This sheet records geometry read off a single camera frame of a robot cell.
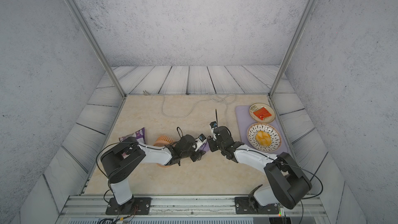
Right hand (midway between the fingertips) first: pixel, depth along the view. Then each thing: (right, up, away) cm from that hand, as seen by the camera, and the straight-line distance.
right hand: (211, 139), depth 89 cm
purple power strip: (-5, -2, -6) cm, 8 cm away
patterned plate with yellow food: (+32, 0, +5) cm, 32 cm away
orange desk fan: (-25, +1, -6) cm, 26 cm away
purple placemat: (+23, +9, +17) cm, 29 cm away
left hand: (-4, -7, +2) cm, 8 cm away
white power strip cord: (-23, +11, +21) cm, 33 cm away
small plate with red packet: (+35, +14, +17) cm, 42 cm away
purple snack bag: (-44, +1, +7) cm, 44 cm away
